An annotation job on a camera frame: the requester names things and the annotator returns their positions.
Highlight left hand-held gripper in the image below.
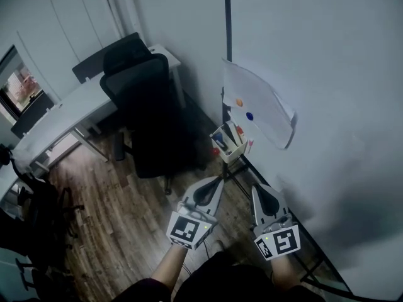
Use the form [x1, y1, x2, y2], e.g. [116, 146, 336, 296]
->
[166, 177, 225, 250]

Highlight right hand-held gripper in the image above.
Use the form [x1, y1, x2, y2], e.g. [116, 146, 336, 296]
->
[251, 183, 301, 260]

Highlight white marker holder tray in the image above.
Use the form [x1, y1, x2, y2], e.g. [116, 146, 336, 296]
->
[210, 120, 248, 164]

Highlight person's left forearm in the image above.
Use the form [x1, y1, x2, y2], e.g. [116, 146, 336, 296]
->
[152, 243, 190, 291]

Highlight person's right forearm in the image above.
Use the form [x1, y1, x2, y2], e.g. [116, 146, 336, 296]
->
[270, 255, 300, 291]

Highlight person's black trousers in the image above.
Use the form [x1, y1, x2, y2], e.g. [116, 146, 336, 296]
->
[171, 251, 275, 302]

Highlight black mesh office chair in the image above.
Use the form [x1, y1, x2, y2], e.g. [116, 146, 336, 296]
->
[99, 38, 209, 196]

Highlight white paper sheet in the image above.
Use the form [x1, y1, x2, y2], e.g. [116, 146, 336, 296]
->
[221, 57, 297, 151]

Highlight person's dark maroon shirt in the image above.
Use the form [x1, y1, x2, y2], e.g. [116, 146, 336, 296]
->
[111, 278, 325, 302]

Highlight long white desk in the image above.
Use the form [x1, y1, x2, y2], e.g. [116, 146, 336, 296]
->
[11, 43, 187, 182]

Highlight black swivel chair with armrests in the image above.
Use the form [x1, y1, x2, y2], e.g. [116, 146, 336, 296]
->
[0, 143, 86, 264]

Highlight black desk divider panel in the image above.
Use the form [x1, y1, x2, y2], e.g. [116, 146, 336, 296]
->
[72, 31, 141, 83]
[10, 91, 55, 139]

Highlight window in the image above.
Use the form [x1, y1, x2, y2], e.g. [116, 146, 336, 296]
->
[0, 44, 43, 122]

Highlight thin black cable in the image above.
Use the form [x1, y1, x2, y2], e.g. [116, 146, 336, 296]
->
[182, 240, 210, 275]

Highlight whiteboard with black frame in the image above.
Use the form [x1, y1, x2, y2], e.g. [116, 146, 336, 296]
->
[217, 0, 403, 298]

